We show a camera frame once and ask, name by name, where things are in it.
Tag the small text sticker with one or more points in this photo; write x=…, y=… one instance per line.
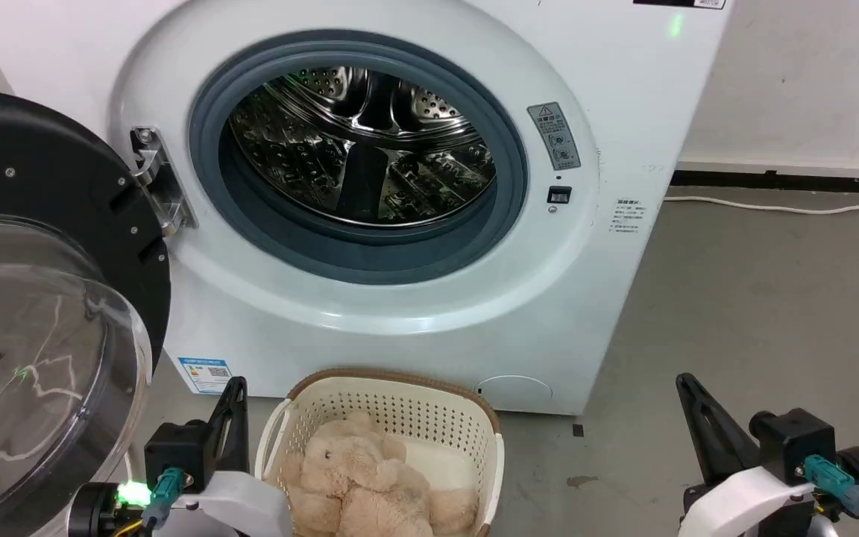
x=628, y=216

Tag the black round door, clear bowl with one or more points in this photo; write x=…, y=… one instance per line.
x=27, y=164

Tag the grey warning label sticker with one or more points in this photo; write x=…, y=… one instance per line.
x=553, y=136

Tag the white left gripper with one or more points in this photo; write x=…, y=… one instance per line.
x=243, y=507

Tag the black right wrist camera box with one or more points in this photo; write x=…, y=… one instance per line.
x=795, y=440

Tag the blue energy label sticker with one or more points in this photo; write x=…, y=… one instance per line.
x=206, y=375

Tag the black baseboard strip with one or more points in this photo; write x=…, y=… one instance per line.
x=772, y=181

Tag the white front-loading washing machine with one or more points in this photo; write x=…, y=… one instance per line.
x=549, y=313

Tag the round white filter cover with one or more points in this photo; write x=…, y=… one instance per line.
x=515, y=393

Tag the black control panel strip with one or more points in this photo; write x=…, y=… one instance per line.
x=679, y=3

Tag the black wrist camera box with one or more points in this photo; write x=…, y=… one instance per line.
x=795, y=440
x=180, y=447

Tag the stainless steel washer drum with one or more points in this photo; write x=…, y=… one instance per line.
x=288, y=149

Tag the grey rubber door gasket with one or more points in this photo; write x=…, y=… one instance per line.
x=209, y=149

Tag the beige plush teddy bear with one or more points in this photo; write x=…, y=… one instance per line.
x=355, y=477

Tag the cream perforated laundry basket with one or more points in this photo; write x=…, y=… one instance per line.
x=400, y=403

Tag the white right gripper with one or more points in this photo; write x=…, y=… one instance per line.
x=750, y=507

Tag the metal door hinge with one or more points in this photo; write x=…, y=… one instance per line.
x=165, y=194

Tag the black door lock socket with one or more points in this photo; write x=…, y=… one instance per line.
x=559, y=195

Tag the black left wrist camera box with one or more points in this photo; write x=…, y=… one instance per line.
x=180, y=447

